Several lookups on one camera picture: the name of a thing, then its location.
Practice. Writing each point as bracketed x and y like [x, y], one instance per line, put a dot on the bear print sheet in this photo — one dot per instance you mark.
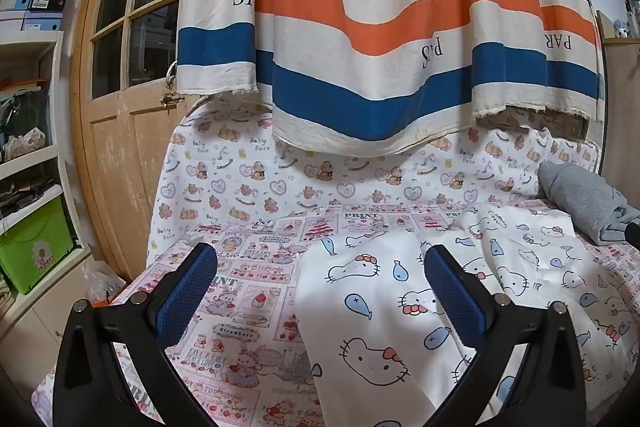
[350, 177]

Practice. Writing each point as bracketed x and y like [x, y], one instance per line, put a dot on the striped curtain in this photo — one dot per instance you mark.
[400, 7]

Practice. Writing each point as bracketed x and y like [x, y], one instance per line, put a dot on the green storage box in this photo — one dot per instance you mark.
[35, 247]

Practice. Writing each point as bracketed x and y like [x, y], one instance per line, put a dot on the white shelf unit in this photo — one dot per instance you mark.
[30, 42]

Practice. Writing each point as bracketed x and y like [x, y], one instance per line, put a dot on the metal door latch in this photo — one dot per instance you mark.
[171, 97]

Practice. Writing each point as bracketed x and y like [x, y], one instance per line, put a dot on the small white figurine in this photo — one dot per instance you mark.
[621, 29]

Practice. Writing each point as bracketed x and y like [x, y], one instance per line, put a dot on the wooden door with glass panes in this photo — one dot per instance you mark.
[125, 157]

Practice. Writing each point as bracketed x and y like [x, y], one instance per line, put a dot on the clear plastic bag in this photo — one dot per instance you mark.
[102, 282]

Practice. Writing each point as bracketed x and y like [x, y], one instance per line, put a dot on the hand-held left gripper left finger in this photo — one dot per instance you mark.
[185, 302]

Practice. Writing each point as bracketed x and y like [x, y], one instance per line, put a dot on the white cat print pants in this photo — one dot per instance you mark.
[370, 307]

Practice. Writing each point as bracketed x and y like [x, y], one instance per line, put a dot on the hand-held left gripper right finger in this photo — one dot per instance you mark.
[452, 302]

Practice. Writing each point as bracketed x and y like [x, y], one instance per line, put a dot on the wooden cabinet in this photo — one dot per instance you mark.
[620, 107]

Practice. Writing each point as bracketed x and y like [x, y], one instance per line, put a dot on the grey sweatshirt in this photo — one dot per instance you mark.
[575, 192]

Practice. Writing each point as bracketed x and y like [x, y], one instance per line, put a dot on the brown patterned cloth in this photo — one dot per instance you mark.
[565, 124]

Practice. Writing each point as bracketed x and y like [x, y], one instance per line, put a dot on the crumpled plastic bag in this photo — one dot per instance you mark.
[25, 142]

